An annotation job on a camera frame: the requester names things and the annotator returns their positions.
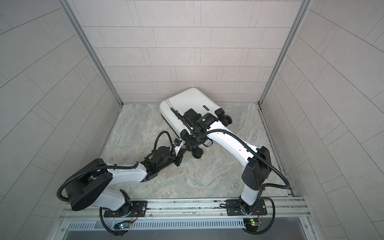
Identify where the right green circuit board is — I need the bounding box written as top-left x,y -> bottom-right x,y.
243,218 -> 263,232

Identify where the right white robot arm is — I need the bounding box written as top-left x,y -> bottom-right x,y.
170,108 -> 273,215

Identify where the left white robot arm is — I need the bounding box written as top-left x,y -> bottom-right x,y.
57,146 -> 187,217

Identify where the left green circuit board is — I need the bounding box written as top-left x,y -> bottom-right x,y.
114,221 -> 132,230

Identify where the green circuit board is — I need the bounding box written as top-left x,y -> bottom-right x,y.
243,218 -> 263,232
114,221 -> 132,230

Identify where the black suitcase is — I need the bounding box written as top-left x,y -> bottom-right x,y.
160,88 -> 233,159

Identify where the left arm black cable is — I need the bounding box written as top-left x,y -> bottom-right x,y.
56,130 -> 176,238

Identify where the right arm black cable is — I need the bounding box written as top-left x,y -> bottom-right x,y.
194,128 -> 291,235

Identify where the aluminium mounting rail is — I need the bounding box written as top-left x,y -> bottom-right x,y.
59,197 -> 311,221

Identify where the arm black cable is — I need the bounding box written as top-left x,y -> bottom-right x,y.
194,128 -> 291,235
56,130 -> 176,238

